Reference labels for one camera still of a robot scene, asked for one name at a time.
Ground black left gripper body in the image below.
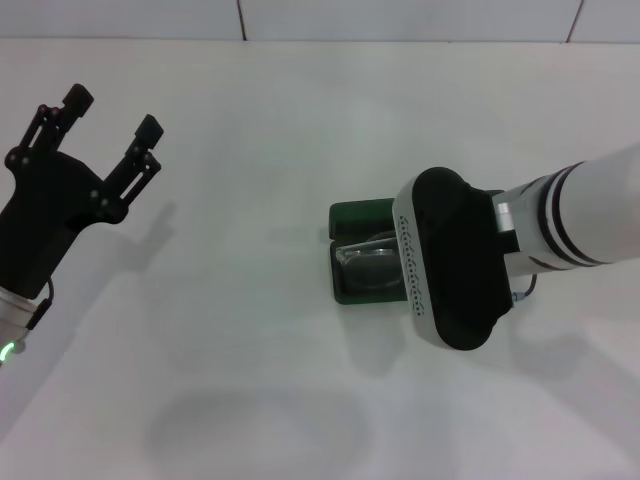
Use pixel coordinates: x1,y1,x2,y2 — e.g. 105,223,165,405
0,147,129,301

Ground green glasses case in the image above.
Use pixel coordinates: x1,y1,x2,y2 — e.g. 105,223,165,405
327,189,506,307

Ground clear white glasses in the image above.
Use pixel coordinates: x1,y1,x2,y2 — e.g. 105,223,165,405
335,234,404,291

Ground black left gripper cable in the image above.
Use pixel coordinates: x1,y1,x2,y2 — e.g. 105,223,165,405
22,279,56,334

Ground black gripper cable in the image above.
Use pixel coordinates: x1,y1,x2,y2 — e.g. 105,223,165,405
22,279,56,334
509,273,539,304

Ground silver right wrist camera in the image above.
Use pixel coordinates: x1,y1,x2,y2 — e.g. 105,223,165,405
392,167,516,352

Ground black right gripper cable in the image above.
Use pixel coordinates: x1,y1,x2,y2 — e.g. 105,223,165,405
509,273,539,304

